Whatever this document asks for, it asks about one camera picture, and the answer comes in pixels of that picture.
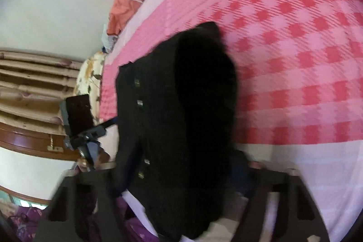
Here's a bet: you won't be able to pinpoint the purple floral cloth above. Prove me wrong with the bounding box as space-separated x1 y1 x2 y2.
11 197 162 242

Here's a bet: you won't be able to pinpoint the pink checked bed sheet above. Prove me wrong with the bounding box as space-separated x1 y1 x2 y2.
98 0 363 242

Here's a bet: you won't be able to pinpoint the floral cream pillow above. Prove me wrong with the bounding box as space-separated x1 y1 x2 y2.
74 51 107 124

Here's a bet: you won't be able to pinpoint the black pants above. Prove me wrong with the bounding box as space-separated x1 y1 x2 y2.
113 21 239 241

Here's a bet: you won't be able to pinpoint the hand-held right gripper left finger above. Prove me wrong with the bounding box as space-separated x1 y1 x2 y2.
35 168 129 242

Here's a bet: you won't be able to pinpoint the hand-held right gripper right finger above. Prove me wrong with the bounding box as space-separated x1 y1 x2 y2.
229 160 331 242

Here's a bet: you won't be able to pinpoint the orange striped folded quilt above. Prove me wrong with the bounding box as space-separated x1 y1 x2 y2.
101 0 197 53

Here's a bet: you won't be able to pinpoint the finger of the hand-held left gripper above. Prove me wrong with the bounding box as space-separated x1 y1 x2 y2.
96 116 120 132

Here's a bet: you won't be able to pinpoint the beige curtain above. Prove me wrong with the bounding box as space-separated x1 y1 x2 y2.
0 50 85 130

